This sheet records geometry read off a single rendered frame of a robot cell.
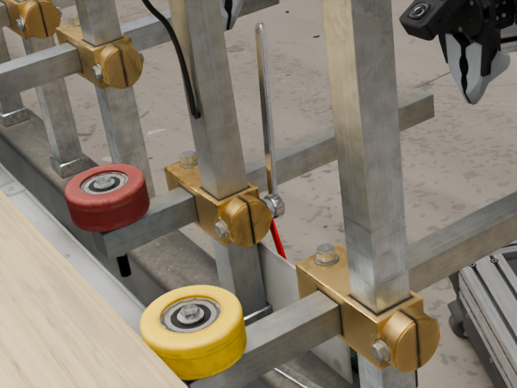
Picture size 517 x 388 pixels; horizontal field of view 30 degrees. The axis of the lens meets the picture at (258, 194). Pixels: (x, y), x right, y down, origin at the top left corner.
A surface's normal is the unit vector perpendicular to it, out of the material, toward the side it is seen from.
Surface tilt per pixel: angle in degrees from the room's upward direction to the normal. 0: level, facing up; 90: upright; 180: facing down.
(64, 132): 90
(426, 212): 0
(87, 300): 0
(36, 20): 90
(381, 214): 90
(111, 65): 90
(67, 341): 0
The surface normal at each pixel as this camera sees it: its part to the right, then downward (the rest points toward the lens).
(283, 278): -0.83, 0.36
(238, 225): 0.54, 0.36
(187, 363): -0.11, 0.50
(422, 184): -0.13, -0.86
